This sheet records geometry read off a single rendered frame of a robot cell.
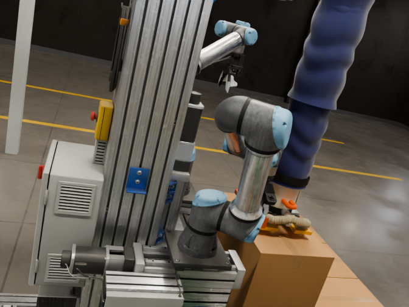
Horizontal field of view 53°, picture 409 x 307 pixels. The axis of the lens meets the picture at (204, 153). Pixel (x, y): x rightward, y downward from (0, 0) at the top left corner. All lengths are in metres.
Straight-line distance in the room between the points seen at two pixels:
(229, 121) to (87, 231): 0.70
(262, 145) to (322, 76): 0.77
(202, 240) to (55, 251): 0.55
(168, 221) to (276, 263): 0.55
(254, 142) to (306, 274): 1.01
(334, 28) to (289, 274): 1.13
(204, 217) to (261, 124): 0.45
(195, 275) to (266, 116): 0.69
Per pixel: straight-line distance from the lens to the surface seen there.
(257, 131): 1.19
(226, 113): 1.21
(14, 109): 4.62
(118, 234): 1.66
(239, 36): 1.92
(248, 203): 1.37
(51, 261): 1.66
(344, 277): 2.84
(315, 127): 1.96
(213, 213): 1.45
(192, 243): 1.52
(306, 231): 2.11
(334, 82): 1.92
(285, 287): 2.07
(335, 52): 1.90
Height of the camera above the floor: 1.86
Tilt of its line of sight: 18 degrees down
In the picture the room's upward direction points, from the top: 15 degrees clockwise
